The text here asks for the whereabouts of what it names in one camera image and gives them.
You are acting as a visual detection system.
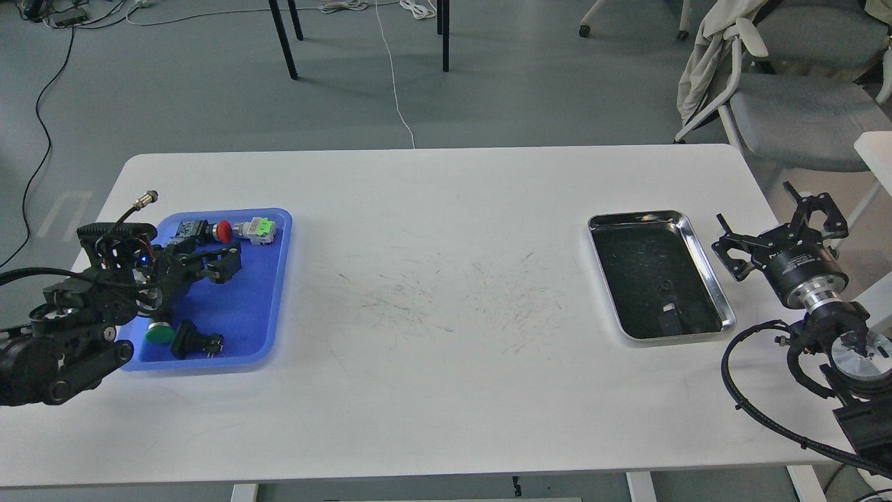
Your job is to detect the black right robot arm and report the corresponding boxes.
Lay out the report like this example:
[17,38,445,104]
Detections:
[712,182,891,478]

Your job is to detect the white floor cable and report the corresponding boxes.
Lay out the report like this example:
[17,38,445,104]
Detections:
[375,0,416,149]

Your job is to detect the silver metal tray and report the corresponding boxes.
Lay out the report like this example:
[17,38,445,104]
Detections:
[587,210,737,346]

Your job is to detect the grey office chair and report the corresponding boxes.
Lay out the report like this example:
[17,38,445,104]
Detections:
[675,1,890,174]

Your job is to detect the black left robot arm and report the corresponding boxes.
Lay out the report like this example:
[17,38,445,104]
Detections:
[1,190,241,406]

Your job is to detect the black table leg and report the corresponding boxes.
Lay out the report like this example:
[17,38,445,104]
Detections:
[268,0,304,82]
[436,0,450,73]

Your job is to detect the blue plastic tray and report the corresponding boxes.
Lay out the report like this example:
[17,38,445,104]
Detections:
[118,208,293,372]

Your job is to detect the black table leg left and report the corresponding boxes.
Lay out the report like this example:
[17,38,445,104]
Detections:
[268,0,304,82]

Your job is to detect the black floor cable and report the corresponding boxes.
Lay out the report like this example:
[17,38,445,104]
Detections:
[0,24,76,269]

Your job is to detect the black switch part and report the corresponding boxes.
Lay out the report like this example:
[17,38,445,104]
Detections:
[169,319,224,360]

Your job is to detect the white side table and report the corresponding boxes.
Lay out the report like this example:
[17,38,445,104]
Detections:
[854,131,891,196]

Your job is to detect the black table leg right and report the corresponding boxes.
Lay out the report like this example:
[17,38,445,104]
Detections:
[436,0,450,73]

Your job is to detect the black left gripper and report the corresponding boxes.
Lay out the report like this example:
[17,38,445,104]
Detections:
[136,245,242,318]

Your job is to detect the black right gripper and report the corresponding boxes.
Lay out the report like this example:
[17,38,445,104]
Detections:
[712,181,849,311]

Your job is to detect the beige jacket on chair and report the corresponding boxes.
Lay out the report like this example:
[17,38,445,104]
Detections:
[676,1,765,123]

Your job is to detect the red push button switch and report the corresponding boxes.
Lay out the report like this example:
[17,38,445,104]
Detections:
[173,220,233,245]

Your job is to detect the grey green connector part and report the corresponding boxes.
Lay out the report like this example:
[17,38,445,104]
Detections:
[232,217,277,245]

